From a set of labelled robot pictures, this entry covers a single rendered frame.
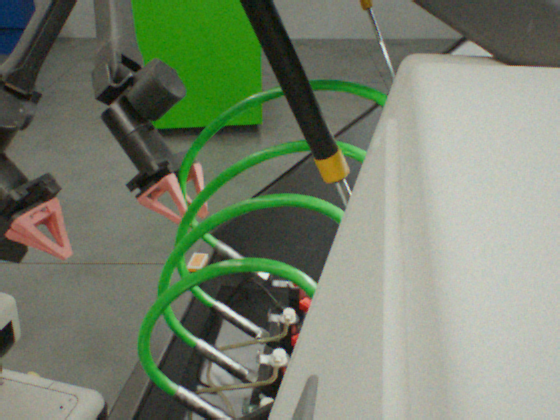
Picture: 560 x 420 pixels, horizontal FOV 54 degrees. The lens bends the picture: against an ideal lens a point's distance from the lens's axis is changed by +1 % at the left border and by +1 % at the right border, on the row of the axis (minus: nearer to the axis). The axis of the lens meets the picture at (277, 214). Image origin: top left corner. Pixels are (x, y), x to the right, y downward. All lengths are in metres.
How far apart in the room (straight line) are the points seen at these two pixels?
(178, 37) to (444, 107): 3.82
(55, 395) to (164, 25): 2.76
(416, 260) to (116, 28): 0.82
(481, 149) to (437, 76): 0.08
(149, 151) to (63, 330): 1.82
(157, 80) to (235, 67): 3.32
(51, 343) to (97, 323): 0.20
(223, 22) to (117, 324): 2.31
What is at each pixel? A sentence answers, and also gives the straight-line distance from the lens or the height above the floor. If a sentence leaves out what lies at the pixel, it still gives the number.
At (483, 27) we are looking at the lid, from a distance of 0.30.
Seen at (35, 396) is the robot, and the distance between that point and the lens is 1.92.
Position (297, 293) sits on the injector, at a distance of 0.84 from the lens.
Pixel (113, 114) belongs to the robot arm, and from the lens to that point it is 0.82.
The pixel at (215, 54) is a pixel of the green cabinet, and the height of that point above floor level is 0.62.
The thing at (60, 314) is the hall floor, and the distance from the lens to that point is 2.64.
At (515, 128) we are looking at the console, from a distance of 0.22.
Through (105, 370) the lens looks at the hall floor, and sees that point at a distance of 2.32.
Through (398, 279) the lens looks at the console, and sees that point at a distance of 0.17.
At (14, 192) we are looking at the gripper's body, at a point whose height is 1.31.
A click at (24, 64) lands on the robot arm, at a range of 1.24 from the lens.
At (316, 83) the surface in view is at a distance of 0.69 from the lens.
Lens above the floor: 1.62
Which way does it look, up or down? 31 degrees down
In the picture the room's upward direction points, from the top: straight up
